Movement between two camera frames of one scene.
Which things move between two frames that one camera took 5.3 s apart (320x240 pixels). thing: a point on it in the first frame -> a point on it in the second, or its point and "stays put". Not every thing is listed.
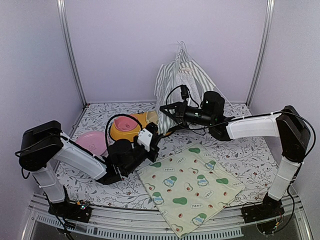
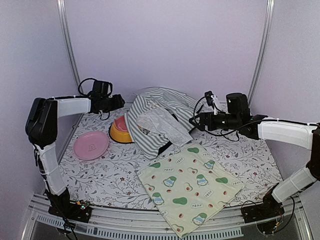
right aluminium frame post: (268, 33) stays put
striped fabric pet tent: (178, 79) -> (157, 118)
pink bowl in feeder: (125, 123) stays put
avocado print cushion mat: (191, 186) stays put
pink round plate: (94, 142) stays put
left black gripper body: (130, 168) -> (108, 105)
